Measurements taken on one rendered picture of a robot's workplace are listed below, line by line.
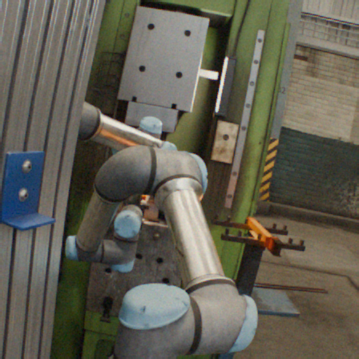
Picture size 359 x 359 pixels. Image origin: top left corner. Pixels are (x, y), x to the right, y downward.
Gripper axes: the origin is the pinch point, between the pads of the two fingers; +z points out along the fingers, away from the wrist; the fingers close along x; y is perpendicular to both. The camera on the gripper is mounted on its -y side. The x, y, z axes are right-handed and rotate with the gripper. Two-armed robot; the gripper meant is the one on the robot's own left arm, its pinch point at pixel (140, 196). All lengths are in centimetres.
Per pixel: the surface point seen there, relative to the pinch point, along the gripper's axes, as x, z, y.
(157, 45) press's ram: -6, -49, -36
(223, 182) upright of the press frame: 32.2, 2.9, -23.5
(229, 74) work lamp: 25, -39, -42
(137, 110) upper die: -8.4, -24.4, -22.5
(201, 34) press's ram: 11, -55, -40
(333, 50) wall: 239, 113, -614
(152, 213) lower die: 5.4, 10.2, -3.3
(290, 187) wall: 207, 329, -488
